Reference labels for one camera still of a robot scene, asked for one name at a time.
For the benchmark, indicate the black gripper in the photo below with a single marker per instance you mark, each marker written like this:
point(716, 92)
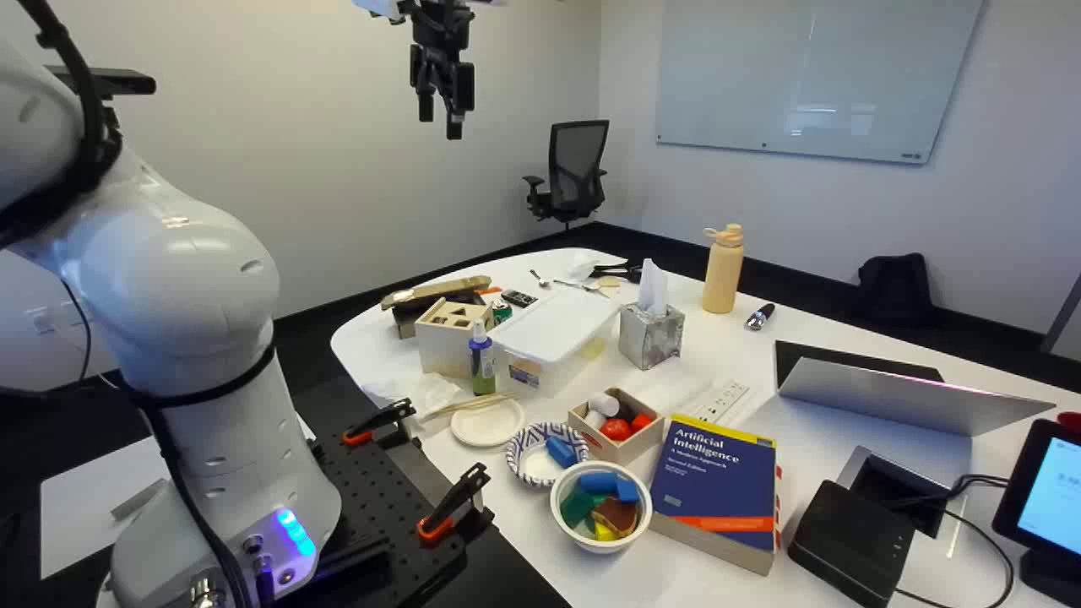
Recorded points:
point(440, 56)

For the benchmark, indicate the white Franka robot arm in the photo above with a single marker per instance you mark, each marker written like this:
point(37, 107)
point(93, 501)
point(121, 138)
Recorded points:
point(169, 290)

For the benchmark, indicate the plain white plate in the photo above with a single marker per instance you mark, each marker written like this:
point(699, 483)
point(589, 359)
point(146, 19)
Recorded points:
point(487, 422)

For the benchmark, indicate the blue block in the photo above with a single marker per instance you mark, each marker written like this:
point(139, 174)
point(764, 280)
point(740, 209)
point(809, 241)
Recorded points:
point(610, 483)
point(561, 449)

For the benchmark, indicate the green block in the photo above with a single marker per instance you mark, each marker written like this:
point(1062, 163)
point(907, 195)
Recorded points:
point(579, 505)

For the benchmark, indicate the yellow block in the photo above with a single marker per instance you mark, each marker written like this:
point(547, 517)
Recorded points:
point(603, 530)

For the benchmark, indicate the black mesh office chair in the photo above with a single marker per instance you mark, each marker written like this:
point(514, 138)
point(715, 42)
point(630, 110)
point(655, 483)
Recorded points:
point(576, 169)

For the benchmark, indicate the wooden brush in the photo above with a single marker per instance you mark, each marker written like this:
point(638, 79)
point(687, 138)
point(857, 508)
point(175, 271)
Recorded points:
point(433, 290)

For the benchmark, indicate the black remote control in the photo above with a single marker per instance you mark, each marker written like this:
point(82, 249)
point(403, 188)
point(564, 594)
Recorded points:
point(517, 298)

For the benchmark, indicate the wooden shape sorter box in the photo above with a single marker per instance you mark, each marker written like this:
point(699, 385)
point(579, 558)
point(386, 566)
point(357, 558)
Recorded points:
point(442, 339)

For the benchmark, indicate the white lidded plastic container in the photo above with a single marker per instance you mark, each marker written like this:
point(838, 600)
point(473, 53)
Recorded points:
point(553, 331)

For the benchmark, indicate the blue spray bottle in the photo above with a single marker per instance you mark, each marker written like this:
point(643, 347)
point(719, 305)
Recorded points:
point(481, 365)

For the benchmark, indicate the grey tissue box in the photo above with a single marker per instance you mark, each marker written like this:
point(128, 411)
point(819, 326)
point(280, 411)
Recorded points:
point(651, 331)

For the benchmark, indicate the black orange clamp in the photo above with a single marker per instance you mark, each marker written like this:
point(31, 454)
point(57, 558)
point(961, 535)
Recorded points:
point(375, 422)
point(454, 501)

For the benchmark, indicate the beige water bottle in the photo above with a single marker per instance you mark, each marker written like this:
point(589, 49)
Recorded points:
point(725, 276)

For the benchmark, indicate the white bowl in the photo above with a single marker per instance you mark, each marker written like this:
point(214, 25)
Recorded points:
point(599, 538)
point(529, 461)

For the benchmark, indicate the red ball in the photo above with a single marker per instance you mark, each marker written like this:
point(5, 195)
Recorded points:
point(617, 431)

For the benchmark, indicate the small wooden tray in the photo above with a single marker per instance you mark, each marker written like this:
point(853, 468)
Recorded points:
point(611, 447)

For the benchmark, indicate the small black tool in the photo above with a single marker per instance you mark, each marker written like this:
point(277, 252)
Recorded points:
point(759, 315)

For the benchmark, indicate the black perforated base board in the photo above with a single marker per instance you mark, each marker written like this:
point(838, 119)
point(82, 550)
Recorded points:
point(374, 508)

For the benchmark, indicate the white remote control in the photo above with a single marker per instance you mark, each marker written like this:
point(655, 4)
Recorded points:
point(725, 398)

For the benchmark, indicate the blue hardcover book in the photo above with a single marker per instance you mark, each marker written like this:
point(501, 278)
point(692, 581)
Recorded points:
point(715, 483)

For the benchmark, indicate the black bag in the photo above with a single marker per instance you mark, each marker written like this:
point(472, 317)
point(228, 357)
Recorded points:
point(896, 289)

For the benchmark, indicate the white paper sheet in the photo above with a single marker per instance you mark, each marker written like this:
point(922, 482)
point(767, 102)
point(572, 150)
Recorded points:
point(97, 508)

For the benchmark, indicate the silver laptop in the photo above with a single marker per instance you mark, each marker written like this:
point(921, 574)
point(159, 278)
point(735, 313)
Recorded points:
point(898, 392)

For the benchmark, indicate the black box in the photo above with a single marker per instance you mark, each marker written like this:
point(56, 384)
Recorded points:
point(850, 540)

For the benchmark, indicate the black tablet screen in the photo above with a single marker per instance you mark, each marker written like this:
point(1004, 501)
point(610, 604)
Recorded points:
point(1050, 495)

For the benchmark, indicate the wall whiteboard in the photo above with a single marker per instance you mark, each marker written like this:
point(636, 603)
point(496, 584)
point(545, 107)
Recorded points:
point(813, 71)

